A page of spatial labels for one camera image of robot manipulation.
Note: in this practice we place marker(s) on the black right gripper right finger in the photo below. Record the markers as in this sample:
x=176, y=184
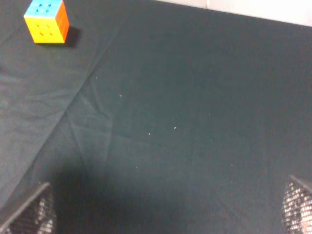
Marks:
x=297, y=206

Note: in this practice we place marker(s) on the colourful puzzle cube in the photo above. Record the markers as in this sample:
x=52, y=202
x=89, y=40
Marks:
x=47, y=21

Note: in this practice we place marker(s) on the black tablecloth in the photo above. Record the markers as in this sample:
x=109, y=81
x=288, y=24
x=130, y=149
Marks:
x=156, y=118

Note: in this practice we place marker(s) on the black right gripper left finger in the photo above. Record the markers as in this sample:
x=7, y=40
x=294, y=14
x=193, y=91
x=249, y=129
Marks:
x=33, y=212

